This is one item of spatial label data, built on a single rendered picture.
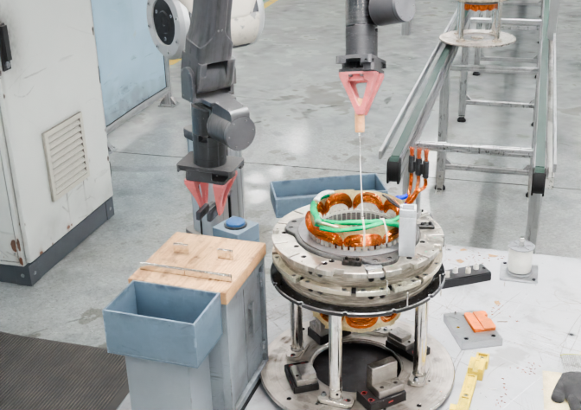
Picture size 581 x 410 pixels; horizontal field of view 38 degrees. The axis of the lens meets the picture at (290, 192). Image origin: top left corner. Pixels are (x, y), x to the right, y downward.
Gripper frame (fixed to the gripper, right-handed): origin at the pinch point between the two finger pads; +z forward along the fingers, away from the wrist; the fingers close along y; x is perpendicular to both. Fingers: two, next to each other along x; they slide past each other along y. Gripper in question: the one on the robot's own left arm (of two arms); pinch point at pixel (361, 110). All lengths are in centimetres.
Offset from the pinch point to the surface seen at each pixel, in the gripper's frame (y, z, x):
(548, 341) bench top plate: 42, 47, -29
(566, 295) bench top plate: 62, 40, -31
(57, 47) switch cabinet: 162, -45, 188
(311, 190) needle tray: 36.7, 15.1, 22.9
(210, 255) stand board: -3.4, 26.4, 28.4
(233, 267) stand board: -6.0, 28.2, 22.3
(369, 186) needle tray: 43.2, 14.2, 11.1
